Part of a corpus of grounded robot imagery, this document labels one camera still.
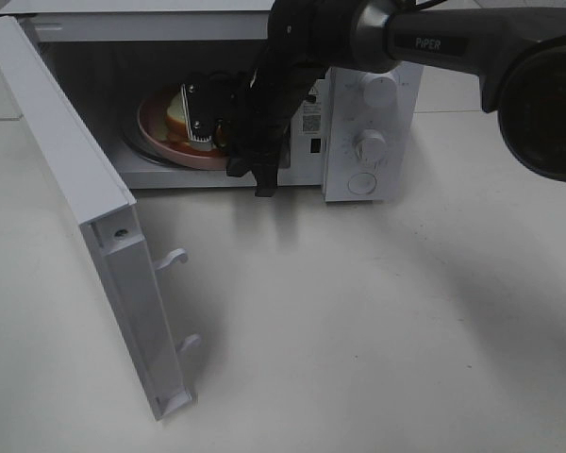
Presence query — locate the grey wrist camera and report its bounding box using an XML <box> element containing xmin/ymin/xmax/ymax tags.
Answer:
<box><xmin>180</xmin><ymin>72</ymin><xmax>216</xmax><ymax>153</ymax></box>

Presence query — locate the pink round plate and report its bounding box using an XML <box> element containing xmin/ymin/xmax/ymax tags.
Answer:
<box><xmin>136</xmin><ymin>85</ymin><xmax>227</xmax><ymax>171</ymax></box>

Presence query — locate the round white door button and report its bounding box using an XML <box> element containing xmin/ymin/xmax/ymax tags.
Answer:
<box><xmin>347</xmin><ymin>172</ymin><xmax>377</xmax><ymax>195</ymax></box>

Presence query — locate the glass microwave turntable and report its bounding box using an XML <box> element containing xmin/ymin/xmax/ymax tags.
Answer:
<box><xmin>120</xmin><ymin>117</ymin><xmax>170</xmax><ymax>166</ymax></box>

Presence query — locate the sandwich with white bread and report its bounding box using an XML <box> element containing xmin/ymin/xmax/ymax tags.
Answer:
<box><xmin>165</xmin><ymin>92</ymin><xmax>207</xmax><ymax>150</ymax></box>

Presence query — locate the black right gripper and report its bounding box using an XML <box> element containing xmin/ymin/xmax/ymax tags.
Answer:
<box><xmin>214</xmin><ymin>60</ymin><xmax>325</xmax><ymax>197</ymax></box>

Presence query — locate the white microwave knob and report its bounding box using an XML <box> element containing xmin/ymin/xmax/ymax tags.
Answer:
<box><xmin>354</xmin><ymin>129</ymin><xmax>387</xmax><ymax>164</ymax></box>
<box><xmin>360</xmin><ymin>72</ymin><xmax>399</xmax><ymax>109</ymax></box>

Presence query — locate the white microwave oven body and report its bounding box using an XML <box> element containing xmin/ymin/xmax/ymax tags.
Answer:
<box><xmin>0</xmin><ymin>1</ymin><xmax>423</xmax><ymax>202</ymax></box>

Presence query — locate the white microwave door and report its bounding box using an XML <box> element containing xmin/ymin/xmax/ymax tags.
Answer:
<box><xmin>0</xmin><ymin>16</ymin><xmax>200</xmax><ymax>420</ymax></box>

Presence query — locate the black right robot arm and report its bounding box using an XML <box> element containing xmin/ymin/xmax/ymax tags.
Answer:
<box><xmin>224</xmin><ymin>1</ymin><xmax>566</xmax><ymax>197</ymax></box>

